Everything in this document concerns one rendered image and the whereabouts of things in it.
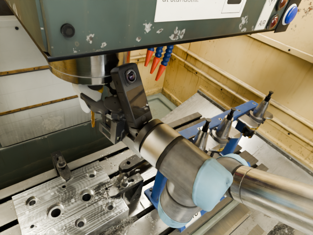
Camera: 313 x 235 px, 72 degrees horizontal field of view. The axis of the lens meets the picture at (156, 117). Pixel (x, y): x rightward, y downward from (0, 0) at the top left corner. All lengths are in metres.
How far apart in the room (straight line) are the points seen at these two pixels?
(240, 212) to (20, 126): 1.07
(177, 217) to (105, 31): 0.34
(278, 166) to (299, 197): 0.98
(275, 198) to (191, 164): 0.16
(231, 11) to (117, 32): 0.17
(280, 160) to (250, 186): 0.97
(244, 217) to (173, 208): 0.80
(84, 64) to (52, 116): 0.71
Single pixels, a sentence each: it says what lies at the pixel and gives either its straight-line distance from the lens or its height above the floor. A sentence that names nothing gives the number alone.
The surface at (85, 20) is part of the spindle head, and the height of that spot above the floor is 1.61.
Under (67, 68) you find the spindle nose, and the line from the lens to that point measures 0.40.
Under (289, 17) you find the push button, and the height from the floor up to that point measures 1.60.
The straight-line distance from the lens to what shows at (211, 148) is 0.67.
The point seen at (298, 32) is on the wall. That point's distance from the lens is 1.25.
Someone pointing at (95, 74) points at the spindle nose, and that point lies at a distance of 0.39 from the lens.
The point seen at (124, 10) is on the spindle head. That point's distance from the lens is 0.22.
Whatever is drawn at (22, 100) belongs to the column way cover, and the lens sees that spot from 0.99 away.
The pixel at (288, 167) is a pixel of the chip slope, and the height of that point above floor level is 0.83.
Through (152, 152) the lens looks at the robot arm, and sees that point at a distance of 0.36.
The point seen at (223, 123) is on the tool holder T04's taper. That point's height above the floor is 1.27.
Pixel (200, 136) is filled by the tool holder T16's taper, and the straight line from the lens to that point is 0.60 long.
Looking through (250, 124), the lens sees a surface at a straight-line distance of 0.84.
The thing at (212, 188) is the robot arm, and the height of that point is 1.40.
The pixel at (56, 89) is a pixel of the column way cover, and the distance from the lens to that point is 1.00.
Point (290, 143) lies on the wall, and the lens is 1.39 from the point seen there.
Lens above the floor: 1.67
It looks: 39 degrees down
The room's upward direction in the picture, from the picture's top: 11 degrees clockwise
